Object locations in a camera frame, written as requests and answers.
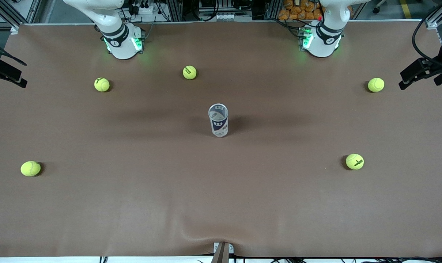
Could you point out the white blue tennis ball can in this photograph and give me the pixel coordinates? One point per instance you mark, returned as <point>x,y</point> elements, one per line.
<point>218,124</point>

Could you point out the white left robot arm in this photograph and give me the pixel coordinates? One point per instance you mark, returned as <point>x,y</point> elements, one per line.
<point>325,40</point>

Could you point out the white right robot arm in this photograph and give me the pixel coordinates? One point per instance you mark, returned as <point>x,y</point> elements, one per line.
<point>120,44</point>

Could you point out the yellow tennis ball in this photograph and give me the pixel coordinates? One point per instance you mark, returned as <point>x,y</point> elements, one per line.
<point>354,162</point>
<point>102,84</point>
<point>189,72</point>
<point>376,85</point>
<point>30,168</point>

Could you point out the orange packets pile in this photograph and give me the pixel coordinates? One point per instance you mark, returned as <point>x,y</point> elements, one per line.
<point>297,11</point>

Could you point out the white power strip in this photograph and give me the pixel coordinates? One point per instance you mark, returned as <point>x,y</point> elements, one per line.
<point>144,10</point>

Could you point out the white connector block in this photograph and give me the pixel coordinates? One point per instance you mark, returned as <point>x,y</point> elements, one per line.
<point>224,16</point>

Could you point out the aluminium frame strut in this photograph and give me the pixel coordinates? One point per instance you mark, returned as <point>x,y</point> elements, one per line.
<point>12,20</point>
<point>433,22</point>

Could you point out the metal table clamp bracket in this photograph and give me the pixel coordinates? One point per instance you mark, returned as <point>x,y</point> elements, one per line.
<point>220,255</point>

